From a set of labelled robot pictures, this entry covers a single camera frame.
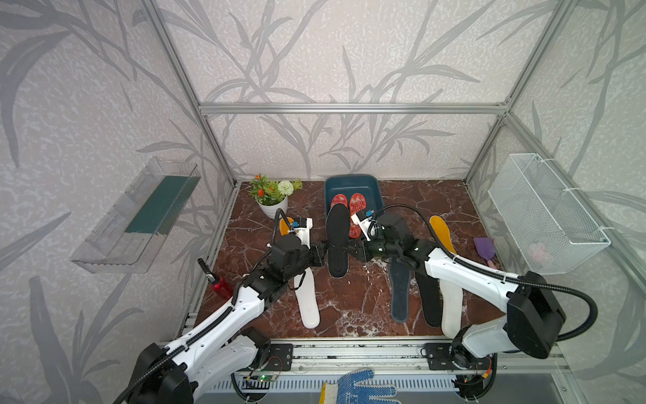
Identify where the black insole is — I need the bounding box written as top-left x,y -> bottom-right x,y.
326,204 -> 350,279
416,273 -> 442,328

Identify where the red orange-edged insole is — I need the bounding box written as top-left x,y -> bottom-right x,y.
331,194 -> 348,207
348,193 -> 367,239

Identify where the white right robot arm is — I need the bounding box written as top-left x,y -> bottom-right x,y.
351,209 -> 599,360

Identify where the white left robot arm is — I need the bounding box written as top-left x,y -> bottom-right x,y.
116,218 -> 325,403

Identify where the teal plastic storage box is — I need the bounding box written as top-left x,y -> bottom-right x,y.
324,174 -> 385,250

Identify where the yellow fuzzy insole left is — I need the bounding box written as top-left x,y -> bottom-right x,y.
279,217 -> 294,236

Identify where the yellow fuzzy insole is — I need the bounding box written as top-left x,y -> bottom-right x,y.
279,217 -> 294,236
429,215 -> 456,254

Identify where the white insole left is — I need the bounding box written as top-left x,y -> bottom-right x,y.
294,269 -> 321,329

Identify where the white insole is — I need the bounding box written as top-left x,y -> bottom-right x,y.
439,279 -> 464,338
294,269 -> 321,329

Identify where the yellow fuzzy insole right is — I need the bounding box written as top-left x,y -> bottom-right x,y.
429,215 -> 456,254

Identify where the potted artificial plant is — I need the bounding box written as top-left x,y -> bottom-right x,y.
249,174 -> 303,219

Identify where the white insole right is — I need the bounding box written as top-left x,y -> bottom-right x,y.
439,279 -> 464,338

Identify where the blue white work glove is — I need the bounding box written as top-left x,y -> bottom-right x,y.
319,369 -> 400,404

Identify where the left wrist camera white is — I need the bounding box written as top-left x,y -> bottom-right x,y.
289,218 -> 313,247

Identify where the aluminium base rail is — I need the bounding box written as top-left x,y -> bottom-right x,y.
145,337 -> 571,377

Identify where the white wire mesh basket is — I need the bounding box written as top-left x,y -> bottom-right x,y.
489,153 -> 611,275

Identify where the clear acrylic wall shelf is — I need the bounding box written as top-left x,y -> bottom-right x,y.
71,158 -> 201,274

